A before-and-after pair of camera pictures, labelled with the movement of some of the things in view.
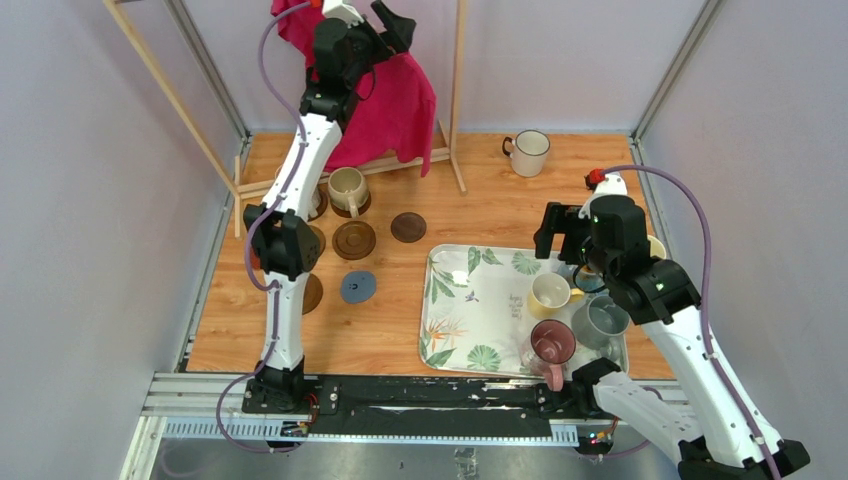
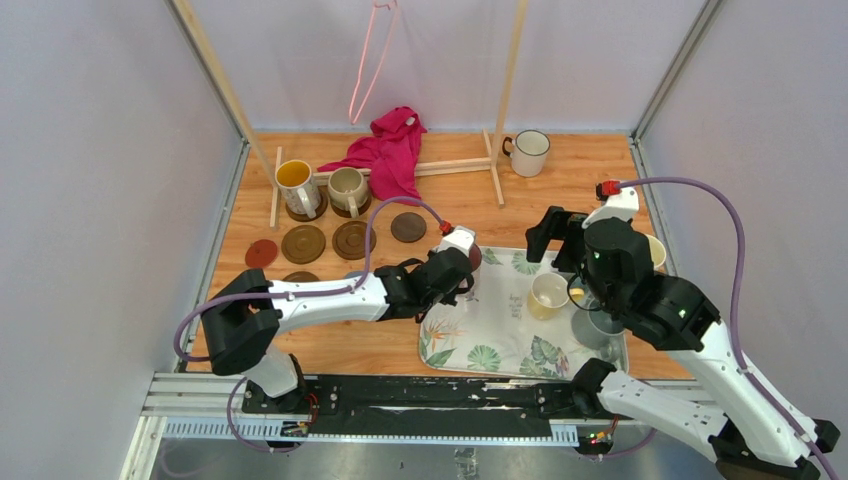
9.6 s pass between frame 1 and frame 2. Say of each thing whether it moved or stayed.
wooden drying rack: moved
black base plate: stayed
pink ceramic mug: moved
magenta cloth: moved
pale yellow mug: stayed
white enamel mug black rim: stayed
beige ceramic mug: stayed
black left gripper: moved
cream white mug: stayed
